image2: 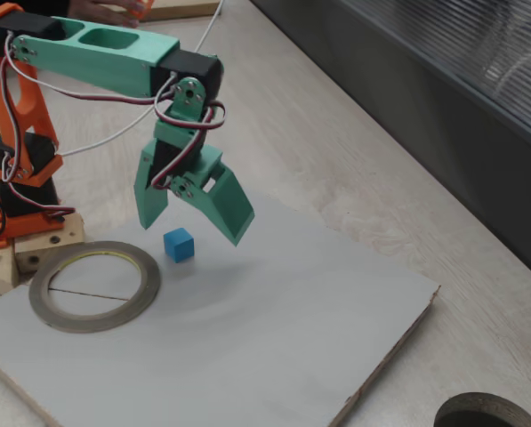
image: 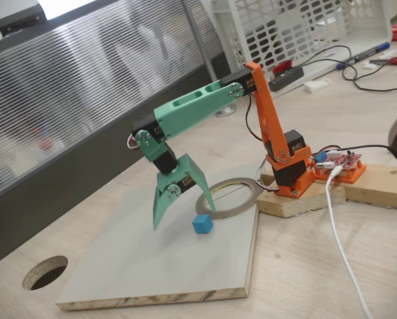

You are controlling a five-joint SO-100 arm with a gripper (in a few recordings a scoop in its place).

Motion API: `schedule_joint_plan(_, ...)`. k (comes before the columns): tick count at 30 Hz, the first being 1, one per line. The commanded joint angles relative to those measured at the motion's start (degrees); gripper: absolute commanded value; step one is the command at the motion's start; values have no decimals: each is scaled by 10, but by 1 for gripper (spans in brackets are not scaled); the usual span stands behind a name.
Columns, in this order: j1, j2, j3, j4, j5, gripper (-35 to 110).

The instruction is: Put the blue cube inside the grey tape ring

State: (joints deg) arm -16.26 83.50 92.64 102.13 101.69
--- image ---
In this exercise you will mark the green gripper, black servo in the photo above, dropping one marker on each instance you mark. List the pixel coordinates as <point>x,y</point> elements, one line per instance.
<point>184,172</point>

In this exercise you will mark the blue cube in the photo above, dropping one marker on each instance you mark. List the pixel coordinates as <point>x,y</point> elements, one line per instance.
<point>202,225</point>

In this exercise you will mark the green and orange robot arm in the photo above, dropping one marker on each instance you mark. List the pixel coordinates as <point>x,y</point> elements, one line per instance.
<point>191,106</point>

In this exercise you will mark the round metal partition foot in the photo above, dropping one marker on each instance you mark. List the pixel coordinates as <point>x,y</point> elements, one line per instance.
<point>225,111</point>

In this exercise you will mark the wooden base block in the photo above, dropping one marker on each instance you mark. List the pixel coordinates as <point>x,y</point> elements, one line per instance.
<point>304,202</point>

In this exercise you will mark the frosted glass desk partition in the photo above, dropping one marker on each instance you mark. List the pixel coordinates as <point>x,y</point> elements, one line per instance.
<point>85,83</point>

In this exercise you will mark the black power strip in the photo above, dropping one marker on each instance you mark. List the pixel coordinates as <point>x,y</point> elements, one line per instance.
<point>286,79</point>

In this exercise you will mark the red controller board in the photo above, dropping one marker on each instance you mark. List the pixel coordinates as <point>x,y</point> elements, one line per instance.
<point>341,160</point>

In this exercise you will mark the orange controller board holder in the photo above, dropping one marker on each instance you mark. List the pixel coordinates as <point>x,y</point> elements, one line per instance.
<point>352,174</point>

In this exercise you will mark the white small block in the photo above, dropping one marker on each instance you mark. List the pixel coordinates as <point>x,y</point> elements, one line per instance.
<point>318,85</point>

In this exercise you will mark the long wooden plank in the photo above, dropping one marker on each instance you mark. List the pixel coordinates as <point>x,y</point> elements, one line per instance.
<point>381,189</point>

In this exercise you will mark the white small plastic piece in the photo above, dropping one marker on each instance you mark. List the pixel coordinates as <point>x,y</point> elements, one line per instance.
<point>387,54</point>
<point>370,65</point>

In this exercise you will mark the blue marker pen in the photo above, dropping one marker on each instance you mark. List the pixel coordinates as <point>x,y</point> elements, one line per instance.
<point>364,56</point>

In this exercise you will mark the black box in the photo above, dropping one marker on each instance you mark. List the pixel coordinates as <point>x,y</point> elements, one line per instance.
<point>20,20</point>

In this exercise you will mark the white plastic crate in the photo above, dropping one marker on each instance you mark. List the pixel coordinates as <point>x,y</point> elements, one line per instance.
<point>367,20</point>

